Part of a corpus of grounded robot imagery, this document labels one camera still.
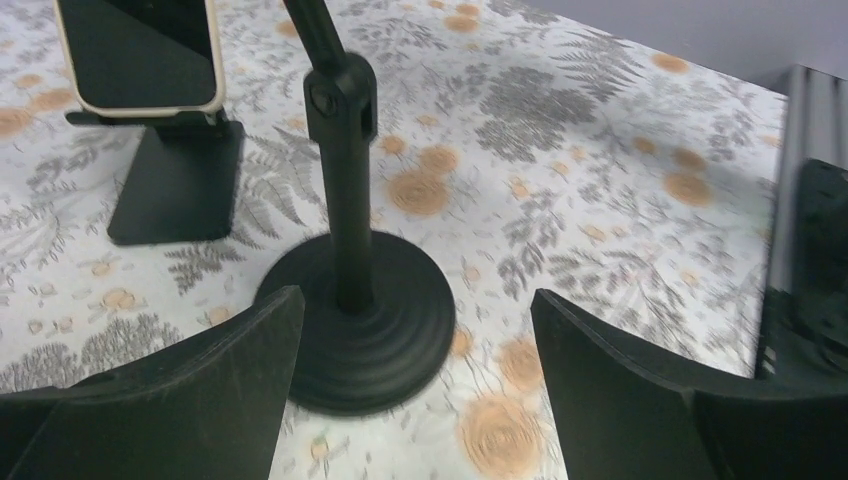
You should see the floral table mat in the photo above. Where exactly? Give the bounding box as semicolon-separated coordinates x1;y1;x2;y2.
1;1;785;479

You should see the black folding phone stand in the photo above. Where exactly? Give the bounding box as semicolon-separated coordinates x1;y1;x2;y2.
65;109;245;246

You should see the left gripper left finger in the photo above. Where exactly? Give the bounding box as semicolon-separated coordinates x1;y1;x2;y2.
1;286;305;479

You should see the black round-base phone stand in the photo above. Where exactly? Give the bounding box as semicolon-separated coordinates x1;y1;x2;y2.
256;1;456;417

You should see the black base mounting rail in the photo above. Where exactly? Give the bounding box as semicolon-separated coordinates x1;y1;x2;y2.
755;65;847;386

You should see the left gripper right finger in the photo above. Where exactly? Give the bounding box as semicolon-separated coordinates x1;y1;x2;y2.
531;289;847;479

